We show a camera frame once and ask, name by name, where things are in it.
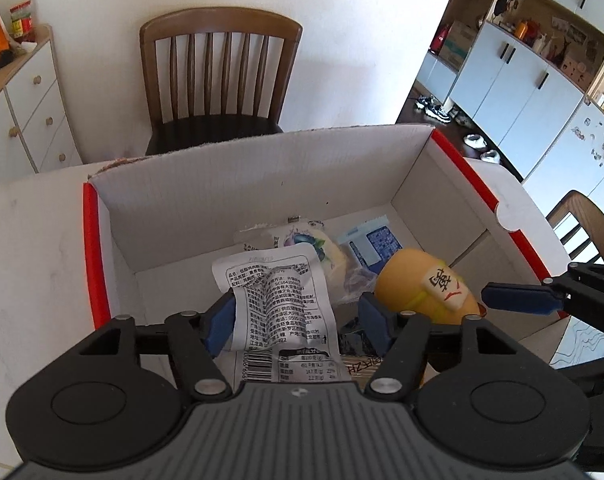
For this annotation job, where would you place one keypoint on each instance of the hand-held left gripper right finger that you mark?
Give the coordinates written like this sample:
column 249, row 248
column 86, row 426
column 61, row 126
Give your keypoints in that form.
column 374, row 322

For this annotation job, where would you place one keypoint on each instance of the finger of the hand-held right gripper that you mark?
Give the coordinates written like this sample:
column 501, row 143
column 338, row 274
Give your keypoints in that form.
column 521, row 297

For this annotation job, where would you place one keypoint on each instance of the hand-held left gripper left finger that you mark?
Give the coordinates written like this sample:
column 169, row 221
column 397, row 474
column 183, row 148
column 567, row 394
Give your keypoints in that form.
column 219, row 322

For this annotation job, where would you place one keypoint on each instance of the clear wrapper dark snack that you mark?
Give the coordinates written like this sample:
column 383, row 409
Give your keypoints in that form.
column 359, row 282

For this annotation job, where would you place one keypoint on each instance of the yellow toy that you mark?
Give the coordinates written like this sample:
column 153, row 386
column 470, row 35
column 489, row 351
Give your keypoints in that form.
column 416, row 285

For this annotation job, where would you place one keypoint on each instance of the white barcode snack packet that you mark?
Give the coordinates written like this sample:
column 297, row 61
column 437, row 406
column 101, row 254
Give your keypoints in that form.
column 277, row 305

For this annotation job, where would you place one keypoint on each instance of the blue white packet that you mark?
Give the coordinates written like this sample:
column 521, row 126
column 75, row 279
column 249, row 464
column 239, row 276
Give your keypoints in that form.
column 376, row 242

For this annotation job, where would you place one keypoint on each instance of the blueberry print snack packet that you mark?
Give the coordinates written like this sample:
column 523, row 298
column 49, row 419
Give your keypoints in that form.
column 314, row 242

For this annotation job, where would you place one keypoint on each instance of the red cardboard box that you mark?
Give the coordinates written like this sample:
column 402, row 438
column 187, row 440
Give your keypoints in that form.
column 262, row 195

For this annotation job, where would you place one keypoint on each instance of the silver brown snack packet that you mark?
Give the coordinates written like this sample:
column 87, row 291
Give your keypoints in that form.
column 362, row 364

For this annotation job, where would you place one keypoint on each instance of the white shoes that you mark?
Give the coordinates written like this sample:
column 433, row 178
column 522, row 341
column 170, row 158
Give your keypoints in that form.
column 481, row 146

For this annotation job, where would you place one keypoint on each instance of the dark sneakers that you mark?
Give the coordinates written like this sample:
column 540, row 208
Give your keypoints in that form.
column 434, row 107

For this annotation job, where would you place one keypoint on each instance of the brown wooden slat chair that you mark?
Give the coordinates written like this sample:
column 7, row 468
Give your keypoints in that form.
column 217, row 80

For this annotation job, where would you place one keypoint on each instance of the white drawer sideboard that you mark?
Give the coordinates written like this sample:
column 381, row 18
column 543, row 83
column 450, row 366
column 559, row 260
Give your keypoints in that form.
column 27, row 110

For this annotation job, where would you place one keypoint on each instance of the red lid jars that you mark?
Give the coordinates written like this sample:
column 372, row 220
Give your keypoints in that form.
column 22, row 22

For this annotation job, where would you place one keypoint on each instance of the white wall cabinet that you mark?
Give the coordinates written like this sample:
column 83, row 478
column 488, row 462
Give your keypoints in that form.
column 526, row 85

